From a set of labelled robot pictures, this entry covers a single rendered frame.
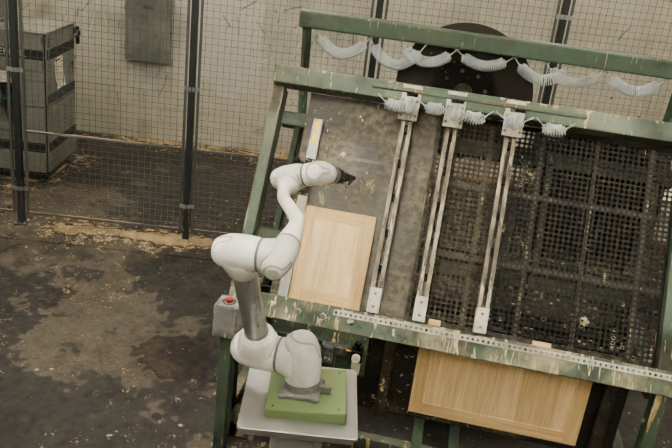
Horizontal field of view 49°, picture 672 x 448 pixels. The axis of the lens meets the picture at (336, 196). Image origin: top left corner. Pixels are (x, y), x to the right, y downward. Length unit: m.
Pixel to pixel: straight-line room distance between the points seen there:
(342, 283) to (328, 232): 0.27
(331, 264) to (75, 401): 1.72
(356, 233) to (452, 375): 0.93
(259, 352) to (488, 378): 1.41
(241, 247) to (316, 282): 1.09
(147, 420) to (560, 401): 2.25
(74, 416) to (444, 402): 2.04
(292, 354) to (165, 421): 1.41
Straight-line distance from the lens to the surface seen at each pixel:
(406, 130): 3.90
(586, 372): 3.85
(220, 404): 3.99
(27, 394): 4.73
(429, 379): 4.15
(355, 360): 3.74
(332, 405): 3.29
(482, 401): 4.20
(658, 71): 4.47
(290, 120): 4.08
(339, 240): 3.85
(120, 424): 4.44
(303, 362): 3.21
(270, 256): 2.77
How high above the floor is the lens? 2.75
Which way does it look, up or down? 21 degrees down
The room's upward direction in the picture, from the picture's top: 7 degrees clockwise
